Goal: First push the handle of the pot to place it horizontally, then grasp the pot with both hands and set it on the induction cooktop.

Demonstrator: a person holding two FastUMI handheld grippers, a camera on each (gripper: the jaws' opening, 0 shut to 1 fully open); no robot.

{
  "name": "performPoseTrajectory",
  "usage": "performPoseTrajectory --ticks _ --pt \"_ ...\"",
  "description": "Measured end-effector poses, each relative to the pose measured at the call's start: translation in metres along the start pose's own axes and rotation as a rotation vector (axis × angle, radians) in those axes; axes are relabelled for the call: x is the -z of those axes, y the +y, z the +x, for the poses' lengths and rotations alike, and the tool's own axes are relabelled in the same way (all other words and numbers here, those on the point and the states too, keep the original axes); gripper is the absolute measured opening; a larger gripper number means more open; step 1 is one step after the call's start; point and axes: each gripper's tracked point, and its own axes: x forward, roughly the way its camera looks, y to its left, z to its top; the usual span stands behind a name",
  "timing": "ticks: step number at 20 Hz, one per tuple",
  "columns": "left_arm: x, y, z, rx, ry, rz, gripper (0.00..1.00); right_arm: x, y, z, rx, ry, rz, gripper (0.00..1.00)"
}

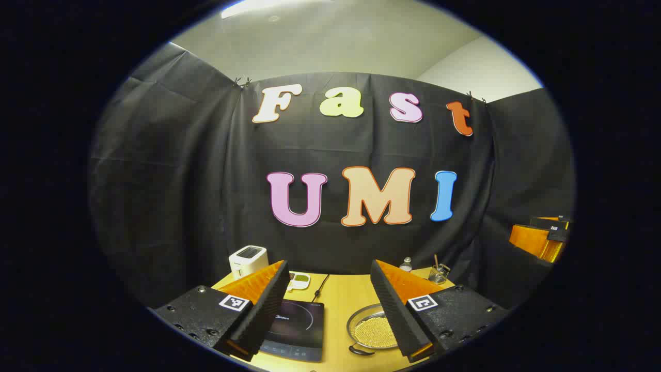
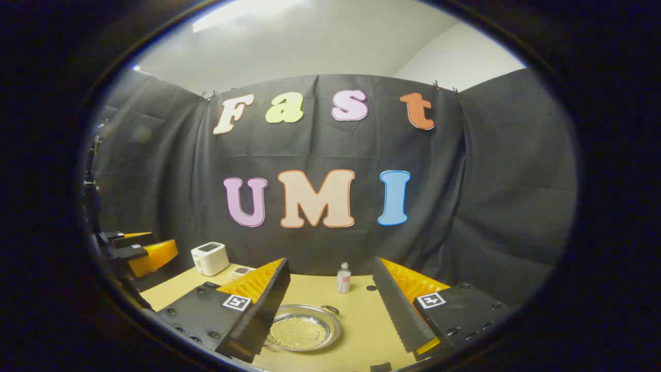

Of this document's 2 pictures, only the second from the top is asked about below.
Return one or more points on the white toaster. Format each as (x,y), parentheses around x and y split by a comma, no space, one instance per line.
(210,257)

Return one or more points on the pile of soybeans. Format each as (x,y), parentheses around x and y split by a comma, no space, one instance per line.
(299,333)

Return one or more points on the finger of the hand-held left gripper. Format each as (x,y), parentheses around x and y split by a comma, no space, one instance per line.
(155,257)
(129,240)

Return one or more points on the white divided bean dish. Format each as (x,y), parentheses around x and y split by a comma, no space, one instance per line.
(241,272)

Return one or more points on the small clear plastic bottle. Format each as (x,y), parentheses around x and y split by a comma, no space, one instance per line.
(343,281)

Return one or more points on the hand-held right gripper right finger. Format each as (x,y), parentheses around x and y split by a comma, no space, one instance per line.
(396,310)

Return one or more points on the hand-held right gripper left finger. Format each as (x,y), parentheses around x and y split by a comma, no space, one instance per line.
(262,316)

